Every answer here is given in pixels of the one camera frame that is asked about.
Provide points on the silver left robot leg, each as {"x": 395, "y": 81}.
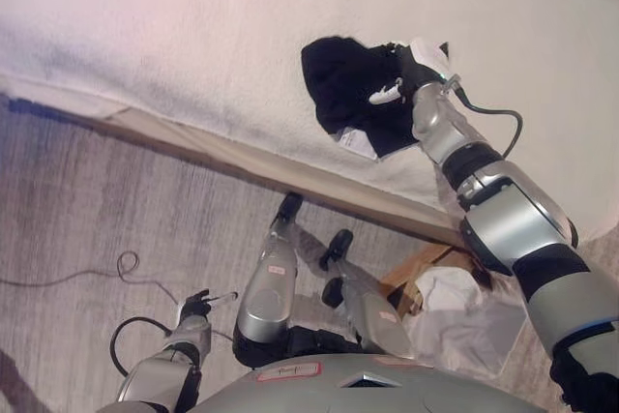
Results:
{"x": 268, "y": 297}

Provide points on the black garment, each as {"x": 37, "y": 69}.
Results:
{"x": 343, "y": 84}

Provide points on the silver robot leg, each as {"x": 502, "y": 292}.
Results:
{"x": 372, "y": 311}
{"x": 268, "y": 297}

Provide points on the wooden laundry basket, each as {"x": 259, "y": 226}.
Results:
{"x": 411, "y": 273}

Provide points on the bed with white cover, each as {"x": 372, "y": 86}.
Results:
{"x": 217, "y": 21}

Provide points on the silver right robot leg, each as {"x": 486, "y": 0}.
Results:
{"x": 372, "y": 311}

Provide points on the white garment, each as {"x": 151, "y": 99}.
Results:
{"x": 459, "y": 316}

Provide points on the silver robot body legs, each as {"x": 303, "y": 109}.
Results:
{"x": 97, "y": 190}

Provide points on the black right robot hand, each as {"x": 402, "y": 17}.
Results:
{"x": 428, "y": 57}

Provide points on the brown upholstered bed frame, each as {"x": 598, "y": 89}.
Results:
{"x": 290, "y": 182}

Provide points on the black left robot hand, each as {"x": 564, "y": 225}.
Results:
{"x": 196, "y": 305}

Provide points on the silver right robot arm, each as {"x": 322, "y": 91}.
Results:
{"x": 508, "y": 219}

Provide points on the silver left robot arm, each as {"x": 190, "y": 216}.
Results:
{"x": 159, "y": 374}

